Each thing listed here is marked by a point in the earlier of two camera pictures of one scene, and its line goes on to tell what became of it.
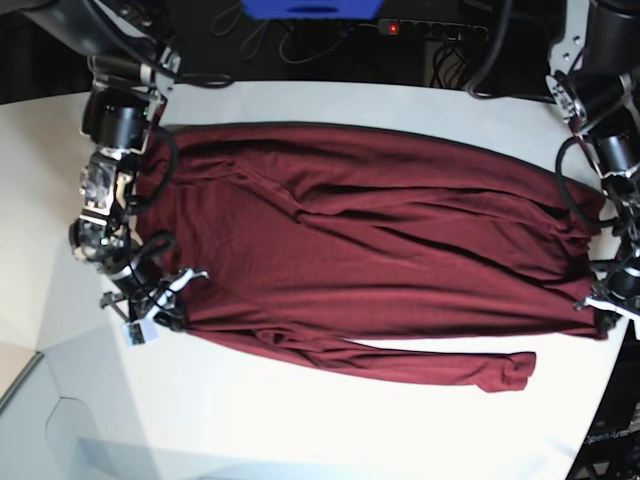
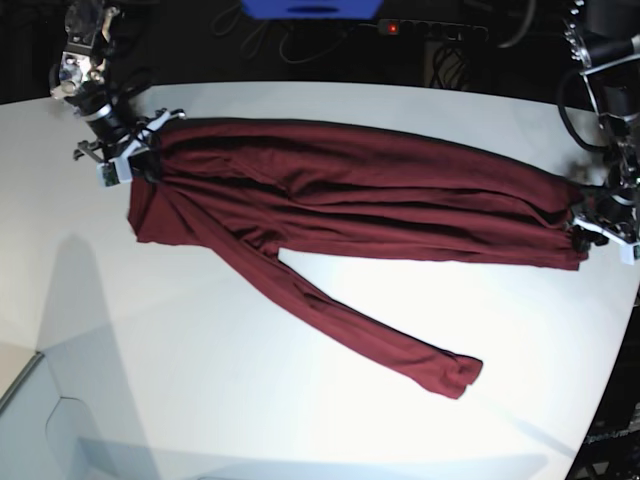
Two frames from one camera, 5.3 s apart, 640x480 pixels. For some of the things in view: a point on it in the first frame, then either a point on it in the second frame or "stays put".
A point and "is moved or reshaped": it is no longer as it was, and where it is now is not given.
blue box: x=310 y=9 stays put
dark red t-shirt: x=289 y=241 is moved or reshaped
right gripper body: x=605 y=306 -> x=613 y=231
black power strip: x=402 y=26 stays put
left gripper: x=132 y=328 -> x=117 y=156
